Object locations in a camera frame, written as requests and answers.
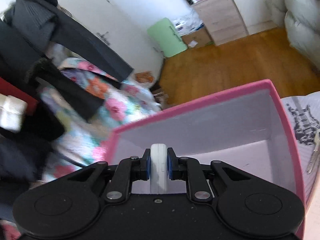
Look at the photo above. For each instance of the white packaged box stack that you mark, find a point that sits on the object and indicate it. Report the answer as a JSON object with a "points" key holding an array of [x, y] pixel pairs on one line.
{"points": [[187, 24]]}

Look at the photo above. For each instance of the white fluffy fabric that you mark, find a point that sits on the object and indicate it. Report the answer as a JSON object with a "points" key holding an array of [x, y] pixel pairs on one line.
{"points": [[12, 113]]}

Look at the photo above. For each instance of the grey-green puffer jacket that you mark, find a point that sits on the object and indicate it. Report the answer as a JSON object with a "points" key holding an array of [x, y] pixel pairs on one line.
{"points": [[302, 26]]}

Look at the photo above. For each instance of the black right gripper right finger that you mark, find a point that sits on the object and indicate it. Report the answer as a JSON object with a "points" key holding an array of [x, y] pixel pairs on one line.
{"points": [[189, 170]]}

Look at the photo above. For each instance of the light wooden wardrobe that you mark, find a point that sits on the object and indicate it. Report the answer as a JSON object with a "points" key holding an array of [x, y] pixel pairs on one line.
{"points": [[256, 15]]}

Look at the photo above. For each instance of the pink cardboard box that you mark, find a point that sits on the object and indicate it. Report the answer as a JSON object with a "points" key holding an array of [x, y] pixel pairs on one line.
{"points": [[243, 141]]}

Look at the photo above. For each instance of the floral quilt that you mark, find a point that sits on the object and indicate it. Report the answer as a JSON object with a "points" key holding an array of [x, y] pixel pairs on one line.
{"points": [[86, 142]]}

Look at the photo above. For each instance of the white TCL remote control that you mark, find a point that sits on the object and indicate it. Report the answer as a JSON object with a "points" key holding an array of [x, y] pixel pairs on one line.
{"points": [[158, 169]]}

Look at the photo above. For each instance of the wooden shelf cabinet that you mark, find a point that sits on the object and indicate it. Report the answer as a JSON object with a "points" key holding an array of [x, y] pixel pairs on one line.
{"points": [[221, 18]]}

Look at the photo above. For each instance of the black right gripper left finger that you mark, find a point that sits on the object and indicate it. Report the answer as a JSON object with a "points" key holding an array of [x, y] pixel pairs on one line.
{"points": [[125, 173]]}

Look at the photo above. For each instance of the green folding table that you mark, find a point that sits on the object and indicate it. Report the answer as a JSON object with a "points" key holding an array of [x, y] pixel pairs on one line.
{"points": [[167, 37]]}

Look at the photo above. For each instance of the brown cardboard box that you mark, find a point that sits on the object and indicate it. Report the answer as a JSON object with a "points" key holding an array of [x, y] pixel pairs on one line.
{"points": [[197, 39]]}

